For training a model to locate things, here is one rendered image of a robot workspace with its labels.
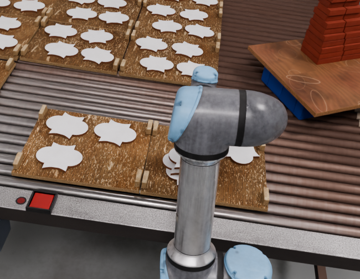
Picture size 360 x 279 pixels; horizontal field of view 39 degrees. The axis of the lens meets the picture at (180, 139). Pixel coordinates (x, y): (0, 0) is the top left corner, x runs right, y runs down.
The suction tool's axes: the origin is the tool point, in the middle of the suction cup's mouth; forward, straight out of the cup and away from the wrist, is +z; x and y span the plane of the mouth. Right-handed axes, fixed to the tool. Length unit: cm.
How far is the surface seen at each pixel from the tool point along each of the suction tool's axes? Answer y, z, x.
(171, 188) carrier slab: 5.7, 7.3, 10.0
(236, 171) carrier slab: -16.2, 7.3, -0.8
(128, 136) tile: 21.7, 6.3, -12.6
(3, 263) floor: 78, 101, -22
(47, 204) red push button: 42.7, 8.0, 21.0
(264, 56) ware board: -30, -3, -63
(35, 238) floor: 67, 101, -39
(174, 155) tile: 5.7, 2.3, -0.5
